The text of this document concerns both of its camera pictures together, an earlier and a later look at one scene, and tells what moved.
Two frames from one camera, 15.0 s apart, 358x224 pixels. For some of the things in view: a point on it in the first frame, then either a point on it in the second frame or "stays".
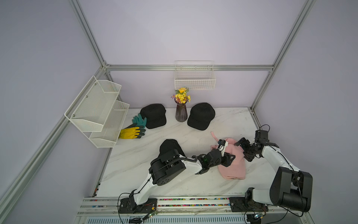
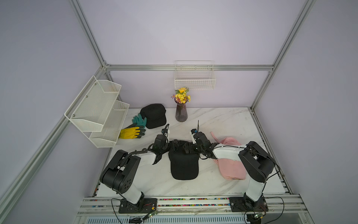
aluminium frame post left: [88, 32] stays
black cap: [201, 115] -> [184, 158]
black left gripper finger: [229, 159] -> [175, 145]
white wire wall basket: [195, 74] stays
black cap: [155, 115] stays
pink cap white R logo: [237, 170] stays
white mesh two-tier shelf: [98, 113] stays
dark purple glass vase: [181, 113] stays
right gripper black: [240, 142] -> [189, 146]
